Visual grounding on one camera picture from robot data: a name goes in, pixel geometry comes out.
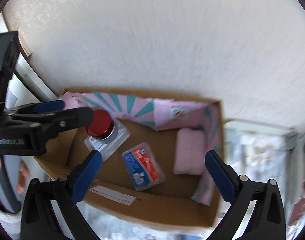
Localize person's left hand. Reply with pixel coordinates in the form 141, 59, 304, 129
0, 158, 30, 203

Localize red lid clear jar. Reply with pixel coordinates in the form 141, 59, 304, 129
84, 109, 130, 161

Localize clear box blue red label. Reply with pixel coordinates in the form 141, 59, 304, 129
121, 142, 165, 192

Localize pink lined cardboard box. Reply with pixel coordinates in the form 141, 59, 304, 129
34, 87, 226, 228

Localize floral bed sheet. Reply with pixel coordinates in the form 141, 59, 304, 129
77, 129, 305, 239

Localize pink folded towel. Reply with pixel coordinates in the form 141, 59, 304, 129
173, 128, 206, 176

